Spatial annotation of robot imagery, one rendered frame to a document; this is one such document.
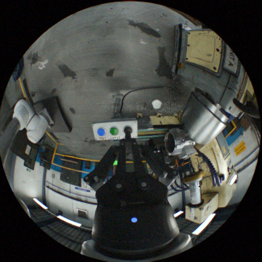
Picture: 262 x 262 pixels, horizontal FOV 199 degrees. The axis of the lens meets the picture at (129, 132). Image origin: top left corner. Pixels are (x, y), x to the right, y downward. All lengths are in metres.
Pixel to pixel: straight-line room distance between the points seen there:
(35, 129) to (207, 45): 0.99
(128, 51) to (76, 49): 0.27
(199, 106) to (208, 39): 0.28
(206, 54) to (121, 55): 0.36
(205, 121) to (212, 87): 0.14
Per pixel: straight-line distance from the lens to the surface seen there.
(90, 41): 0.49
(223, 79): 0.30
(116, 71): 0.44
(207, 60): 0.33
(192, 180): 0.56
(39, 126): 0.75
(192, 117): 0.37
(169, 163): 0.78
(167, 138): 0.66
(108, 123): 0.28
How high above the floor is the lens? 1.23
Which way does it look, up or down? 36 degrees down
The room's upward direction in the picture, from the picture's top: 176 degrees clockwise
